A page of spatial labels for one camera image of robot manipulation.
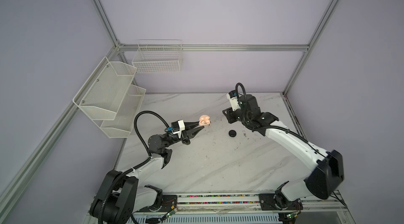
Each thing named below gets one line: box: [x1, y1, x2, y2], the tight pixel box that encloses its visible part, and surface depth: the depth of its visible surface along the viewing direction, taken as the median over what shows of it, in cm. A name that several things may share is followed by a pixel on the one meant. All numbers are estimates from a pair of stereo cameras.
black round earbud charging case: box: [228, 129, 237, 138], surface depth 100 cm
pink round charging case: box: [198, 114, 211, 127], surface depth 65 cm
